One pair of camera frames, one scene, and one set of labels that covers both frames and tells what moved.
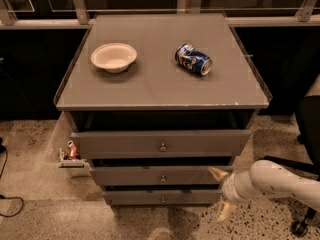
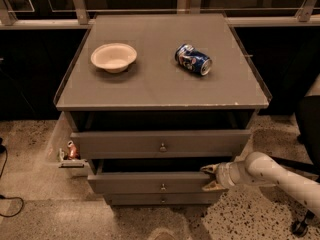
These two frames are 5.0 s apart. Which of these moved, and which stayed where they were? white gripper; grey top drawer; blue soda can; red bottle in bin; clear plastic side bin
Moved: white gripper
Stayed: red bottle in bin; clear plastic side bin; blue soda can; grey top drawer
